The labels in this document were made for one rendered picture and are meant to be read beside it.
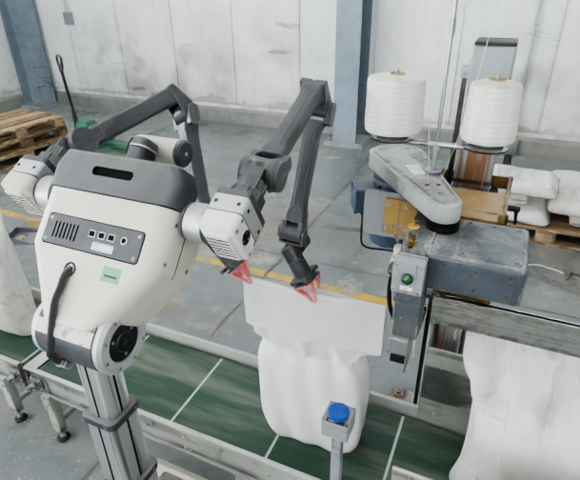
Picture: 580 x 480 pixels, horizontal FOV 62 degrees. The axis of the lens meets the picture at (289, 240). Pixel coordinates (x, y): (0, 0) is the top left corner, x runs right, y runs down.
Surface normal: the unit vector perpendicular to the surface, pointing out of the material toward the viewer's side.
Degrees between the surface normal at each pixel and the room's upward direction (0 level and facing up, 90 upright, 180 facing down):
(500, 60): 90
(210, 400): 0
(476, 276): 90
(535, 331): 90
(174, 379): 0
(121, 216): 50
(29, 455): 0
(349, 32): 90
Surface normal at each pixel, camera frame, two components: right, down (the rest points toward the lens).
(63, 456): -0.01, -0.88
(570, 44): -0.42, 0.44
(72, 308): -0.32, -0.22
